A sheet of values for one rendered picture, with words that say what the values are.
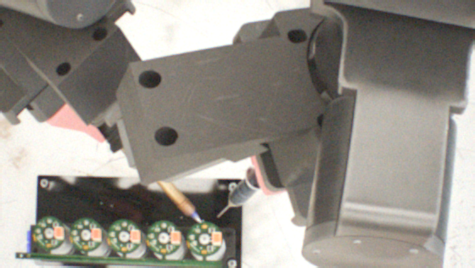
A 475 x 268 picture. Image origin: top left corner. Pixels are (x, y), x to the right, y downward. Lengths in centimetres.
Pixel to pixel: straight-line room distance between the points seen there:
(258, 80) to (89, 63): 10
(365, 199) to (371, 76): 5
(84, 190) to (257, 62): 35
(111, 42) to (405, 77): 18
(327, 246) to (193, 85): 9
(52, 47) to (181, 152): 12
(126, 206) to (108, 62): 27
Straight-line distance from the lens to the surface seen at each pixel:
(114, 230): 69
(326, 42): 41
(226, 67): 42
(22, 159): 78
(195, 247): 68
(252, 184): 58
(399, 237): 35
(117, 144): 64
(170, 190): 66
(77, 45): 49
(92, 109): 50
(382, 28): 37
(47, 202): 76
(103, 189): 75
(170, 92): 41
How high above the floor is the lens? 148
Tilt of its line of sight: 75 degrees down
